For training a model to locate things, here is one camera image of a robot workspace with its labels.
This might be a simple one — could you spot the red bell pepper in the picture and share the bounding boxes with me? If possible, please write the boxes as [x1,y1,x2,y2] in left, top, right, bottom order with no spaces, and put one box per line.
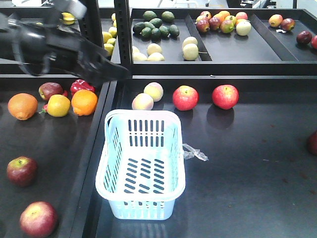
[70,79,96,96]

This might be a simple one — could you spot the black shelf upright post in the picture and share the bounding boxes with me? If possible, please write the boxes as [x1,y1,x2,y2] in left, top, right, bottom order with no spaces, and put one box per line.
[78,0,104,47]
[114,0,133,72]

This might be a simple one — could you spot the red apple front right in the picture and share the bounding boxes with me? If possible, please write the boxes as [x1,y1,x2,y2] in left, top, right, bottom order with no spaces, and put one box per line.
[19,201,58,238]

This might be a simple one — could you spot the red apple right table left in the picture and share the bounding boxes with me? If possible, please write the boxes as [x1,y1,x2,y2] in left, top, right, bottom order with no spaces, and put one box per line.
[172,85,199,111]

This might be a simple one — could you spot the orange middle right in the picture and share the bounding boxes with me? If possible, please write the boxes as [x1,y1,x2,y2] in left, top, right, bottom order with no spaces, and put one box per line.
[7,93,38,120]

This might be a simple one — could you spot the orange far right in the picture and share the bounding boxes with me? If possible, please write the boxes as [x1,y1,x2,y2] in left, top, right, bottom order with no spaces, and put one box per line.
[71,89,98,116]

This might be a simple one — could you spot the black wood produce display table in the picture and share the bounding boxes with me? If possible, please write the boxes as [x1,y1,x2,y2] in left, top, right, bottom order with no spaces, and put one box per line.
[0,74,112,238]

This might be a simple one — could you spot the red apple table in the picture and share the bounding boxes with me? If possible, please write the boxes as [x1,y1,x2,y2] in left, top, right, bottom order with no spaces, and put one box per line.
[211,84,239,110]
[172,85,199,111]

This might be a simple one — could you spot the red green apple back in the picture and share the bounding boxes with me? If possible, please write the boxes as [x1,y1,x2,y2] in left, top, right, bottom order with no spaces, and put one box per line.
[38,82,64,101]

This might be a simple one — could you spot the pale peach back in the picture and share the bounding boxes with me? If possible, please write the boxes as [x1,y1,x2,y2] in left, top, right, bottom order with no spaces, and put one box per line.
[143,82,163,102]

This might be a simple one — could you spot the light blue plastic basket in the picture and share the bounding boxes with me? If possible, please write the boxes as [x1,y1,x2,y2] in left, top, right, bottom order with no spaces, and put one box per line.
[95,109,186,220]

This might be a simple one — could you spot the mango and apple pile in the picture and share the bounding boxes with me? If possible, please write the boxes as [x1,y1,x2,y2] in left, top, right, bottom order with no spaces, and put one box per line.
[195,10,252,36]

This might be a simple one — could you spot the small red chili pepper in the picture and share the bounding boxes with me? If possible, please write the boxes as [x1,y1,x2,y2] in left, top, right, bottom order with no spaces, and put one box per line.
[39,104,48,114]

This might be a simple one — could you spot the orange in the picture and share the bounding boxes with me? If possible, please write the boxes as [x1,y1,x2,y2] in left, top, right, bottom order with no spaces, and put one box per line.
[7,93,38,120]
[71,89,98,116]

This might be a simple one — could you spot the pale pear pile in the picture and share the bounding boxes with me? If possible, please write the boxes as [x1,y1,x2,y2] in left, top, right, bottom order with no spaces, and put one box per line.
[132,36,211,61]

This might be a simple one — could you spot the dark red apple middle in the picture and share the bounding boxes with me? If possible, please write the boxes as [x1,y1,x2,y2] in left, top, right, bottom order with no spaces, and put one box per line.
[6,156,38,187]

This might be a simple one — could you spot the black shelf upright post right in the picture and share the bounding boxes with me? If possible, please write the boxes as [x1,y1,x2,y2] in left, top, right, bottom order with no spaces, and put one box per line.
[114,0,133,72]

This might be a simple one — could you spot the black upper display shelf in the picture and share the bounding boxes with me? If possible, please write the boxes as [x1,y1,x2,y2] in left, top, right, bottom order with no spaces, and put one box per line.
[0,7,317,77]

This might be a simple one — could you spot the lemon pile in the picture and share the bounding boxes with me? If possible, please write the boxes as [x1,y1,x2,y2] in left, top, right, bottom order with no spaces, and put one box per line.
[102,13,117,57]

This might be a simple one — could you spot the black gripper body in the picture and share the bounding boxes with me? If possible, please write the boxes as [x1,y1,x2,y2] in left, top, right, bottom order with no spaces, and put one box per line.
[9,14,85,74]

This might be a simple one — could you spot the avocado pile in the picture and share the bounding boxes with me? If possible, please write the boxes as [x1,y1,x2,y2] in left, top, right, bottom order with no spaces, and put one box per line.
[132,10,180,41]

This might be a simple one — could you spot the yellow starfruit pile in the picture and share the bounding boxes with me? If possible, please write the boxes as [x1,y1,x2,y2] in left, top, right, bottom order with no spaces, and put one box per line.
[60,12,76,25]

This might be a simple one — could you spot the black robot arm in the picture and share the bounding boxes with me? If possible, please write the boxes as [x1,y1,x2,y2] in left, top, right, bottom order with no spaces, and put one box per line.
[0,14,129,85]

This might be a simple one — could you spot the pale peach front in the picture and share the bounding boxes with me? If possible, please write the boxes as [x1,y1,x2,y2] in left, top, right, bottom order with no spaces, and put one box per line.
[132,93,154,110]

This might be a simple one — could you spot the pale peach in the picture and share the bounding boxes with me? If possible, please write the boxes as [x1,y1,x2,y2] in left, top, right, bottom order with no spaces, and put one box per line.
[132,93,154,110]
[143,82,163,102]

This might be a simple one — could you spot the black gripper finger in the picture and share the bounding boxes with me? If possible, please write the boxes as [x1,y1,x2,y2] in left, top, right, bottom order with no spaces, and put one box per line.
[74,39,130,86]

